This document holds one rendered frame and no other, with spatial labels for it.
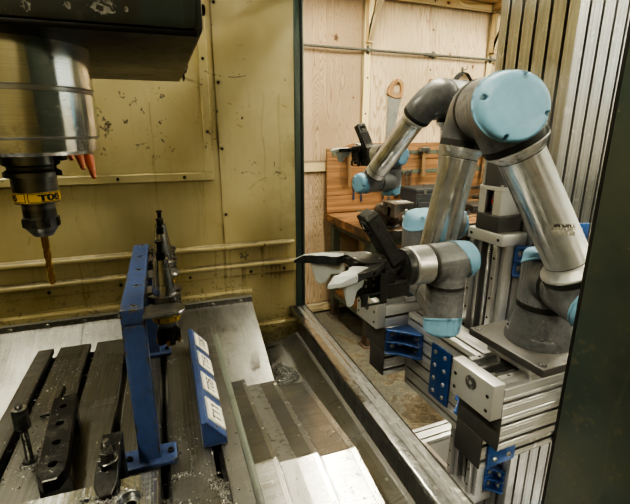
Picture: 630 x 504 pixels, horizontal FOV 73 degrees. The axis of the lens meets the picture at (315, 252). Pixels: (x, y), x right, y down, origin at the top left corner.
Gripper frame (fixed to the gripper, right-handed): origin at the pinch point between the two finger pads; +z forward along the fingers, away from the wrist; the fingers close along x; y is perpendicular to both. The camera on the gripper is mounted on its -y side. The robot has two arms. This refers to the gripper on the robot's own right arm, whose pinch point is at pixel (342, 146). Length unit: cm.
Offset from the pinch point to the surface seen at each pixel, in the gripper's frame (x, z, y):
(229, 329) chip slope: -71, -9, 57
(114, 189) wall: -93, 13, 0
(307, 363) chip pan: -51, -29, 72
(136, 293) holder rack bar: -109, -66, 8
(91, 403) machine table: -122, -45, 40
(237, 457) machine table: -102, -81, 42
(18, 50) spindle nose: -118, -91, -31
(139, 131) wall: -81, 9, -18
